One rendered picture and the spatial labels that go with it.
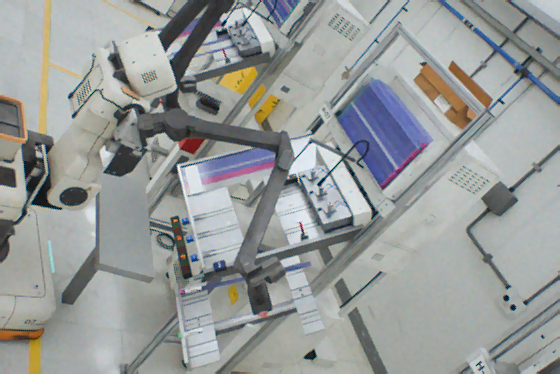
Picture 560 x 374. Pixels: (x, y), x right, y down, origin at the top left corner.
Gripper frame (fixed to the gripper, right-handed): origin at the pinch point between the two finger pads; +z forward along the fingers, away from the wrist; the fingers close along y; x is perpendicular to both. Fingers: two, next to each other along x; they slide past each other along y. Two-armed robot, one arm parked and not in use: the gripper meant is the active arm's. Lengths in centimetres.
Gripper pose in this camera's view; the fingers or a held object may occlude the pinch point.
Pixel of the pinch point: (263, 313)
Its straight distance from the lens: 182.3
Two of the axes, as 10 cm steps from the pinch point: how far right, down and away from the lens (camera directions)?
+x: -9.7, 2.4, -0.9
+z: 1.2, 7.2, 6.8
